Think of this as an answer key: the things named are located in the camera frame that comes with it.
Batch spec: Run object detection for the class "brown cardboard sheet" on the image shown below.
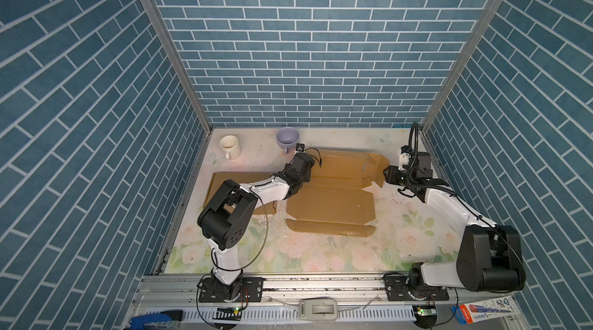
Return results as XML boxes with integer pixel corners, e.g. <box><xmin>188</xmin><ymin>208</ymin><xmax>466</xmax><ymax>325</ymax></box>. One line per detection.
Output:
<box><xmin>286</xmin><ymin>149</ymin><xmax>390</xmax><ymax>237</ymax></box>

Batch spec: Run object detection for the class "brown cardboard box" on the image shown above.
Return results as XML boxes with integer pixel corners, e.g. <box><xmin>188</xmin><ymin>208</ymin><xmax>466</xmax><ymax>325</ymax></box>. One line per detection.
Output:
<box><xmin>203</xmin><ymin>171</ymin><xmax>279</xmax><ymax>216</ymax></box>

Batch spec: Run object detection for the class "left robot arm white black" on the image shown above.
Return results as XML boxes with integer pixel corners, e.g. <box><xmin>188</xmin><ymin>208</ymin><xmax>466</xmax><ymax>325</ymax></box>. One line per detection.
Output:
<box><xmin>198</xmin><ymin>152</ymin><xmax>323</xmax><ymax>288</ymax></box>

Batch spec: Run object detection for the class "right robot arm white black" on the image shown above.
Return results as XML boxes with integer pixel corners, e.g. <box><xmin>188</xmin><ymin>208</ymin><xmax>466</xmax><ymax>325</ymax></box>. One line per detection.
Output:
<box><xmin>384</xmin><ymin>146</ymin><xmax>527</xmax><ymax>299</ymax></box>

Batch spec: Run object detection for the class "lavender speckled ceramic cup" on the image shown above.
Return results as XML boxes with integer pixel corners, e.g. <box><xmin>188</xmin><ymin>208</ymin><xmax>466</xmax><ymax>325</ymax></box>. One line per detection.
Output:
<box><xmin>276</xmin><ymin>127</ymin><xmax>300</xmax><ymax>154</ymax></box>

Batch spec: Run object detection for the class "white ceramic mug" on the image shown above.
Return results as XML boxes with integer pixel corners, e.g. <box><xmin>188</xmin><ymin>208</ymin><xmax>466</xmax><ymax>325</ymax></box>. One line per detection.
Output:
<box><xmin>219</xmin><ymin>135</ymin><xmax>241</xmax><ymax>161</ymax></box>

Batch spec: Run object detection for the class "small green circuit board right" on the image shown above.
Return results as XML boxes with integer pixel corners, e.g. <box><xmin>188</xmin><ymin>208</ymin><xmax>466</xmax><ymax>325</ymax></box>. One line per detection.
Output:
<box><xmin>414</xmin><ymin>305</ymin><xmax>438</xmax><ymax>317</ymax></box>

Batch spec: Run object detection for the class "white red blue carton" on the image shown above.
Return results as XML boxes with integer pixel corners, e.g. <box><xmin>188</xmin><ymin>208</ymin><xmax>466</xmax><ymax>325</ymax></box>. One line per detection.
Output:
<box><xmin>451</xmin><ymin>296</ymin><xmax>520</xmax><ymax>325</ymax></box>

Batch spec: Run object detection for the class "blue tool at bottom left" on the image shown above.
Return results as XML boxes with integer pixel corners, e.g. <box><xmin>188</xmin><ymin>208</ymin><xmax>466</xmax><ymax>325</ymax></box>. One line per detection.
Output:
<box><xmin>126</xmin><ymin>310</ymin><xmax>184</xmax><ymax>330</ymax></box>

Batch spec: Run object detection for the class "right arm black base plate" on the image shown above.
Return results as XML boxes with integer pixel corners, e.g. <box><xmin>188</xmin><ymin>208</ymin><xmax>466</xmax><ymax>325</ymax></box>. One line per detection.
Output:
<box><xmin>382</xmin><ymin>273</ymin><xmax>449</xmax><ymax>302</ymax></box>

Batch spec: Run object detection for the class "grey plastic handle clamp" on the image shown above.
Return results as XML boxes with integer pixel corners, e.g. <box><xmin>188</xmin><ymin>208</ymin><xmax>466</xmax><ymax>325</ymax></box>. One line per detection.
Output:
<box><xmin>298</xmin><ymin>297</ymin><xmax>339</xmax><ymax>322</ymax></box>

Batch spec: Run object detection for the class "white slotted cable duct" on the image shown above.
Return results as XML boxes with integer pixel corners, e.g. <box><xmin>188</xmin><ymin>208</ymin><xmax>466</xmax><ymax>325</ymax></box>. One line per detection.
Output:
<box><xmin>182</xmin><ymin>305</ymin><xmax>418</xmax><ymax>324</ymax></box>

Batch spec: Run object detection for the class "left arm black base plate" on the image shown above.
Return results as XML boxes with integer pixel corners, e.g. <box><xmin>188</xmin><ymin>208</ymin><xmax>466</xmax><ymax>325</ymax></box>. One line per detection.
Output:
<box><xmin>199</xmin><ymin>275</ymin><xmax>265</xmax><ymax>303</ymax></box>

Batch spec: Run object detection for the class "aluminium mounting rail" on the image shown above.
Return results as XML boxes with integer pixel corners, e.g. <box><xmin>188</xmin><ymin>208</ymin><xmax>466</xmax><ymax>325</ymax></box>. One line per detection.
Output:
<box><xmin>131</xmin><ymin>272</ymin><xmax>499</xmax><ymax>314</ymax></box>

